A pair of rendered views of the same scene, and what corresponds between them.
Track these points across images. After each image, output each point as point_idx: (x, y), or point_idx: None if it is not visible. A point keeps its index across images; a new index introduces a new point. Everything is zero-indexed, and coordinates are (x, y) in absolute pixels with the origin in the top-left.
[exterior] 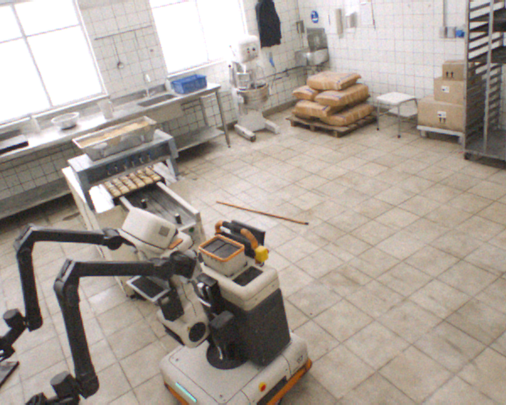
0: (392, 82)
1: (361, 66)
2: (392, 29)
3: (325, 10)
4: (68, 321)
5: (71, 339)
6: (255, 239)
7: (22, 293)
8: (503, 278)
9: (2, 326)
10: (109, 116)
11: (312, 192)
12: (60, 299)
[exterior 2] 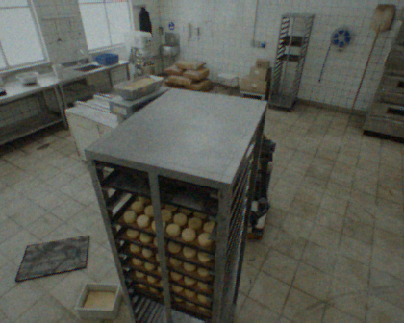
0: (219, 67)
1: (201, 58)
2: (222, 38)
3: (181, 23)
4: (266, 170)
5: (265, 180)
6: (266, 136)
7: (47, 197)
8: (316, 156)
9: (52, 219)
10: (62, 77)
11: None
12: (261, 160)
